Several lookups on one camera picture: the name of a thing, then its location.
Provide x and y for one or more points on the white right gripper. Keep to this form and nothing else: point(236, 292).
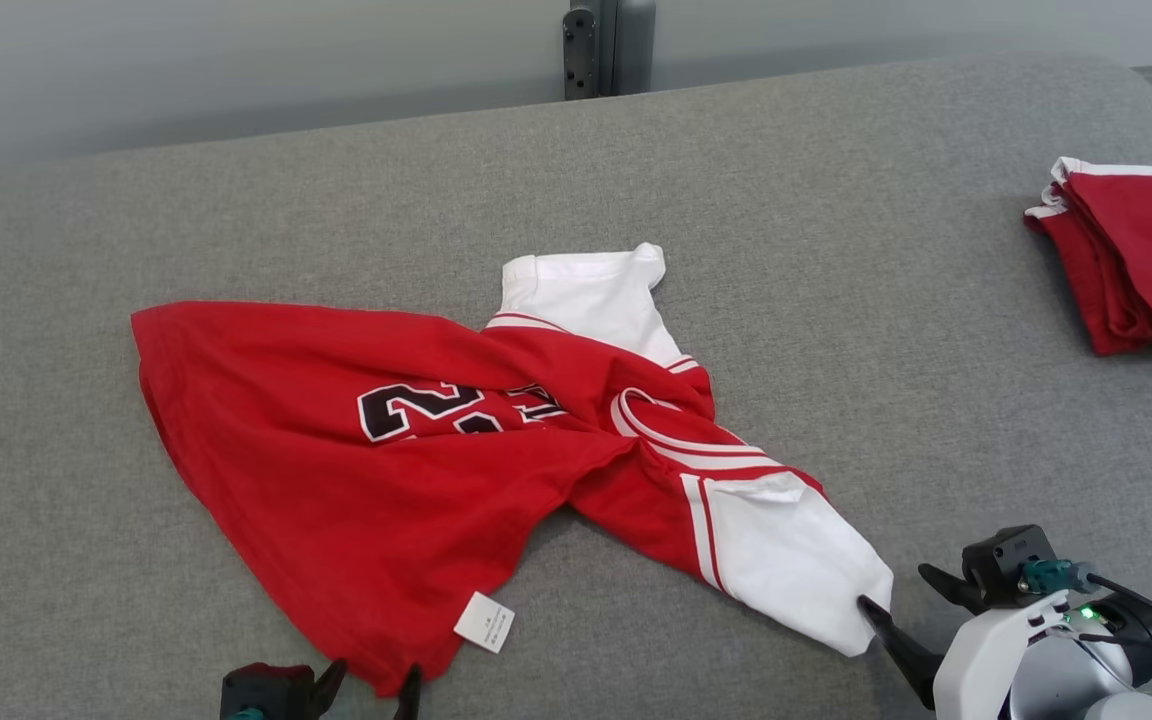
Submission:
point(976, 670)

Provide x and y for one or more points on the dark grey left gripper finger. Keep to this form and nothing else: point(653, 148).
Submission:
point(331, 690)
point(409, 695)

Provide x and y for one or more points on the red jersey with white sleeves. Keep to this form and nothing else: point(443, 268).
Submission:
point(336, 500)

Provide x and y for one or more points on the red shorts with white stripes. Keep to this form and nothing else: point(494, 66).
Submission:
point(1146, 260)

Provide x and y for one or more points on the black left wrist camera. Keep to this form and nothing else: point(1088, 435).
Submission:
point(266, 690)

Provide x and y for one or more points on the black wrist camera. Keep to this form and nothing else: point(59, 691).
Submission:
point(266, 690)
point(1006, 560)

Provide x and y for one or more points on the teal left camera connector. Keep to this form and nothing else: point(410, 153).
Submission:
point(248, 714)

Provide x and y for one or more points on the teal camera connector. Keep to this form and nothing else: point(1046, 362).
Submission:
point(248, 714)
point(1046, 577)

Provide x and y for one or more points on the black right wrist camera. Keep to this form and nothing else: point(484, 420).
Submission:
point(1006, 560)

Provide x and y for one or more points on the teal right camera connector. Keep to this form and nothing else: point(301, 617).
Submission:
point(1046, 577)

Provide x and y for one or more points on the grey metal partition post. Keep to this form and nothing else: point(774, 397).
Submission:
point(606, 50)

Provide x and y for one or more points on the dark hinge bracket with holes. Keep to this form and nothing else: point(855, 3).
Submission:
point(579, 55)

